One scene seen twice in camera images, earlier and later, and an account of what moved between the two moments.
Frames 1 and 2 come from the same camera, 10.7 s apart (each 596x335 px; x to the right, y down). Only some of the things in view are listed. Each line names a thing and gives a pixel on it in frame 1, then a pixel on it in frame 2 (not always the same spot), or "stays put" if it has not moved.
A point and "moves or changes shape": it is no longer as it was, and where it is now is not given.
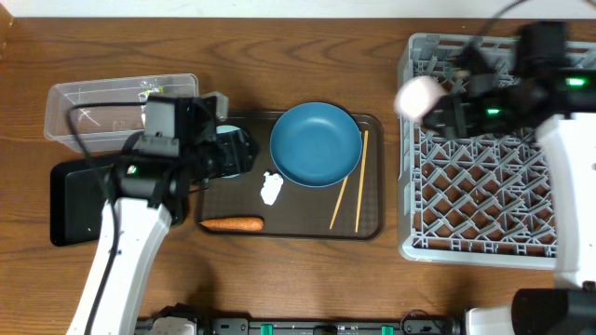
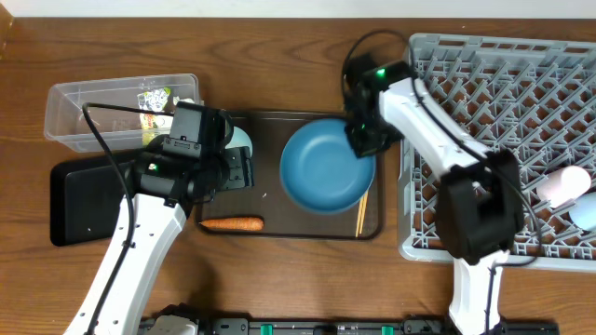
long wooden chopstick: [361, 180] -> [361, 226]
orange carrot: [255, 224] stays put
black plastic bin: [78, 202] stays put
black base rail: [323, 326] stays put
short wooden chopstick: [338, 202] -> [358, 219]
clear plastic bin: [88, 115] stays put
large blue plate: [316, 144] moves or changes shape
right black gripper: [463, 110] -> [361, 146]
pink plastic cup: [417, 97] moves or changes shape
